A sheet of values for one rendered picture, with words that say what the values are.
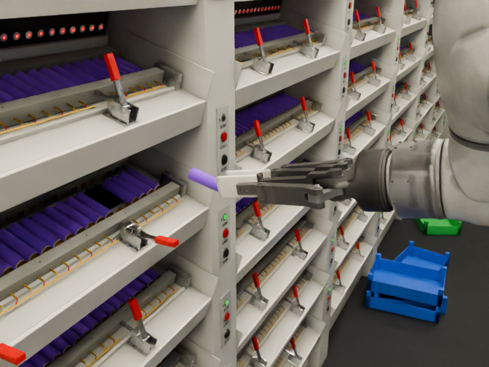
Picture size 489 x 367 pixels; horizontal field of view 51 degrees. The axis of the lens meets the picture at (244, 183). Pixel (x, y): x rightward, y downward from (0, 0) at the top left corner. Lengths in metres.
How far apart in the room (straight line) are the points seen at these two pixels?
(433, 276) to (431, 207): 1.83
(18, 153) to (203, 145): 0.36
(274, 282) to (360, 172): 0.82
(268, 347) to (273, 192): 0.89
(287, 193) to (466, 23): 0.28
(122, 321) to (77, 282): 0.20
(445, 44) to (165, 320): 0.66
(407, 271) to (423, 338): 0.35
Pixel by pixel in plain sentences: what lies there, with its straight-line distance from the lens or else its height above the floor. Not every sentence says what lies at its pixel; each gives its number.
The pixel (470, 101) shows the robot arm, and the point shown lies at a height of 1.21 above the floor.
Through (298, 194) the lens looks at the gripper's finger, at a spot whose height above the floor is 1.07.
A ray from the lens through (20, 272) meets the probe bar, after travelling 0.69.
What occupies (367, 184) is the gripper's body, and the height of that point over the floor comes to 1.09.
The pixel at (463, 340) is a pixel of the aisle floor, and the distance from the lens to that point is 2.24.
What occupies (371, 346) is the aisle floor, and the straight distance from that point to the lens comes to 2.11.
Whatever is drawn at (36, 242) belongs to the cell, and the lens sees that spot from 0.74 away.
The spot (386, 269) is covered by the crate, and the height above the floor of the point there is 0.08.
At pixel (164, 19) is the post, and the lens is 0.87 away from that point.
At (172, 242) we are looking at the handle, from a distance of 0.73.
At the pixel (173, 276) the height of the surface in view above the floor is 0.79.
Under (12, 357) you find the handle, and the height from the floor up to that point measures 0.96.
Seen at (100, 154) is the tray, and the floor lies 1.10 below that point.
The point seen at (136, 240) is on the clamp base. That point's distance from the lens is 0.76.
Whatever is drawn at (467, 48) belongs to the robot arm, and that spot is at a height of 1.25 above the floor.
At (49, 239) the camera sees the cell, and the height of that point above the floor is 0.98.
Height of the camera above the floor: 1.31
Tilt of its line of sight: 22 degrees down
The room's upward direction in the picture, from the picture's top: straight up
